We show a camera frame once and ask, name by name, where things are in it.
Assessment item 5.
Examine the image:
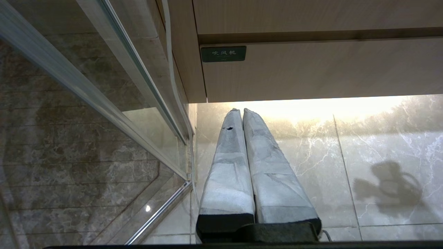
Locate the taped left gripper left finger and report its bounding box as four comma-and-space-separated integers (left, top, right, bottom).
196, 108, 256, 243

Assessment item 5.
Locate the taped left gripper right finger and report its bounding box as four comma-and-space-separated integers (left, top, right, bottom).
243, 108, 322, 240

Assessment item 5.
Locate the wooden vanity drawer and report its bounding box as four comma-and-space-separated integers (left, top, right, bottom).
200, 36, 443, 103

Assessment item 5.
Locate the dark green label plate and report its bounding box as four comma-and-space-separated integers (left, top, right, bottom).
201, 46, 247, 63

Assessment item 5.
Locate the wooden cabinet side panel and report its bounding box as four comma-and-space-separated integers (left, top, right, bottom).
156, 0, 208, 104

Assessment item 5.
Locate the glass shower partition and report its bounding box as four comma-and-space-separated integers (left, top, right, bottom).
0, 0, 194, 249

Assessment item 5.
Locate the fixed wooden cabinet front panel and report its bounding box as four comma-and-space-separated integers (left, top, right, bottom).
192, 0, 443, 45

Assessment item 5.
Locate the chrome floor rail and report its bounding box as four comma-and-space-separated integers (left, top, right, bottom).
124, 180, 193, 246

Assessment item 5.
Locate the thin white cable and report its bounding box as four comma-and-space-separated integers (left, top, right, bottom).
161, 0, 202, 209

